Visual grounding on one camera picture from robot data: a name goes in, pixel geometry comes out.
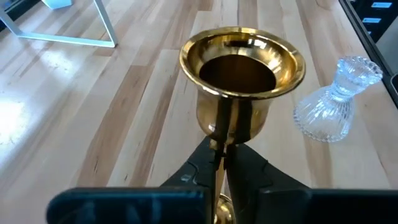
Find gold brass candlestick holder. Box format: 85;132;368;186
179;26;307;224

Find clear glass candle holder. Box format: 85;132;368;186
293;55;384;143

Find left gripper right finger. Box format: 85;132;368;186
225;142;312;224

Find black labelled control box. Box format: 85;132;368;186
353;0;398;43

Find white perforated metal shelf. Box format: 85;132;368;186
0;0;119;49

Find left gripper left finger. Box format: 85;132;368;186
160;136;224;187

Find black aluminium rig frame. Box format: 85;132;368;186
338;0;398;108

